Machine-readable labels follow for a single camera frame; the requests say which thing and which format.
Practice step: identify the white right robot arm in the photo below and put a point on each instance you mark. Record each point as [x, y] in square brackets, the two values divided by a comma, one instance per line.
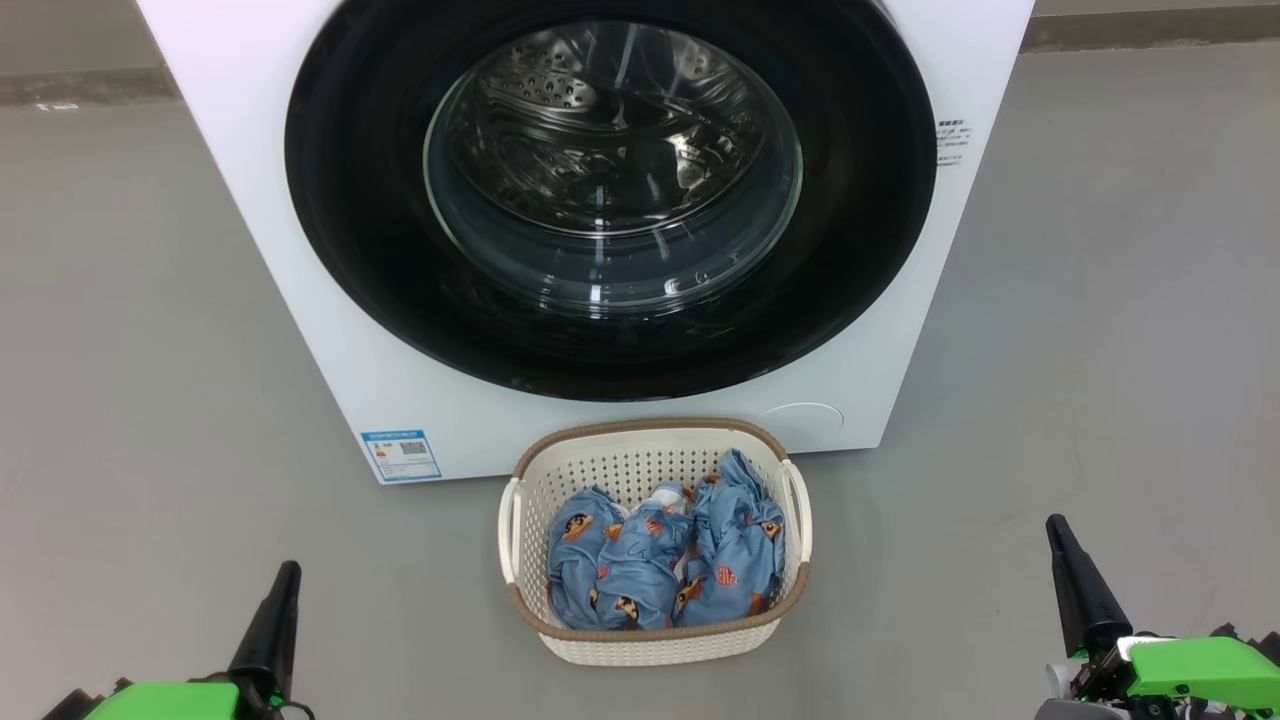
[1065, 710]

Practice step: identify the black text instruction label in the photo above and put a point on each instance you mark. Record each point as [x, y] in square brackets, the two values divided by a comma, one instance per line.
[953, 142]

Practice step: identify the stainless steel washing machine drum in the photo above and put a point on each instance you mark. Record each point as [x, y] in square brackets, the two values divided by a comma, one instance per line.
[610, 130]

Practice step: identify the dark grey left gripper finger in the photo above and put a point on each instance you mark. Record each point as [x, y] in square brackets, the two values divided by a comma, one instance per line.
[268, 635]

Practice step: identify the blue energy label sticker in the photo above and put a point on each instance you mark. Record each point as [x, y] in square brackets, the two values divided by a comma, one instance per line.
[400, 455]

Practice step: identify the black round glass washer door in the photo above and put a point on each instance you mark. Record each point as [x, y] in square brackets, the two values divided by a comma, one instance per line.
[350, 200]

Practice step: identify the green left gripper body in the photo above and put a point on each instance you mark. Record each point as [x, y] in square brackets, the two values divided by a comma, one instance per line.
[170, 702]

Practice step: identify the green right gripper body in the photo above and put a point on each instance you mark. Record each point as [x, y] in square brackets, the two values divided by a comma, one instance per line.
[1200, 670]

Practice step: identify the cream perforated laundry basket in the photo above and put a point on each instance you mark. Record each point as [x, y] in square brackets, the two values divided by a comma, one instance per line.
[620, 465]

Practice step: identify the white front-load washing machine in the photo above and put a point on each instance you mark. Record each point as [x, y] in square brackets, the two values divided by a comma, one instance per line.
[300, 350]

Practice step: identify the round white filter cover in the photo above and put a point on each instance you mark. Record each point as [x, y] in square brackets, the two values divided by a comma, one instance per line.
[800, 425]

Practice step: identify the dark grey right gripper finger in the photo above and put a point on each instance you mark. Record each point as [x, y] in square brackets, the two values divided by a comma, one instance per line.
[1085, 600]

